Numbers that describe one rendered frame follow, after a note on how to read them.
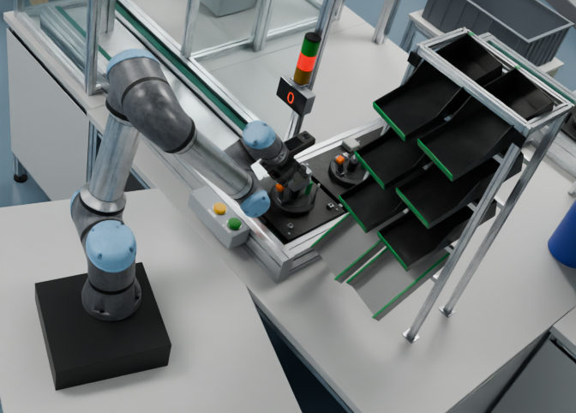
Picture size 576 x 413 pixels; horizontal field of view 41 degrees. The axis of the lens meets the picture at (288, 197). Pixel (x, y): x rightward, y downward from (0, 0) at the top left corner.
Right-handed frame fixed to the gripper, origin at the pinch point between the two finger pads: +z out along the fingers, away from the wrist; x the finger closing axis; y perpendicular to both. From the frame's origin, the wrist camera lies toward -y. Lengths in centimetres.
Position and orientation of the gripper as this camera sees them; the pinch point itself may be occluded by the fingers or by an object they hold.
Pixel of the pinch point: (302, 172)
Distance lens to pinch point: 229.6
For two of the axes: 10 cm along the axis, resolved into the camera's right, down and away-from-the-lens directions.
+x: 6.4, 6.3, -4.4
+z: 3.1, 3.1, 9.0
